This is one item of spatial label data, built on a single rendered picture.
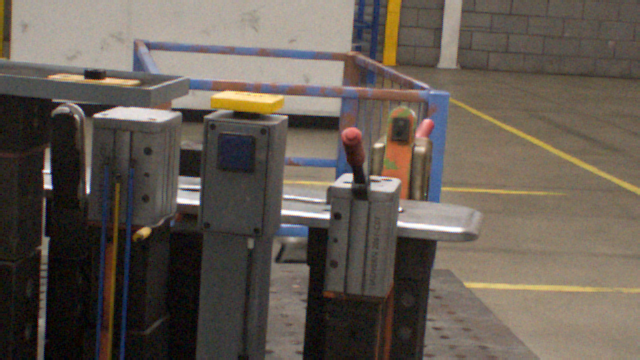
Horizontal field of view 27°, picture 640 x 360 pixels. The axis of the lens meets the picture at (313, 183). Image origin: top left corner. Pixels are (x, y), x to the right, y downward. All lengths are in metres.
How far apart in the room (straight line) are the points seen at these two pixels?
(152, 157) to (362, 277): 0.26
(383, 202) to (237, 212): 0.20
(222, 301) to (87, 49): 8.32
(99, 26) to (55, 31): 0.30
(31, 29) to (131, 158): 8.14
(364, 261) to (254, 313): 0.18
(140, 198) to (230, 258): 0.21
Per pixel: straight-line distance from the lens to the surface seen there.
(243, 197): 1.27
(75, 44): 9.59
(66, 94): 1.27
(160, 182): 1.47
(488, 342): 2.20
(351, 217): 1.42
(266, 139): 1.26
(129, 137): 1.46
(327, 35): 9.73
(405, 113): 1.74
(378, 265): 1.43
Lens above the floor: 1.31
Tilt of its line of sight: 10 degrees down
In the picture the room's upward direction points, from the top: 4 degrees clockwise
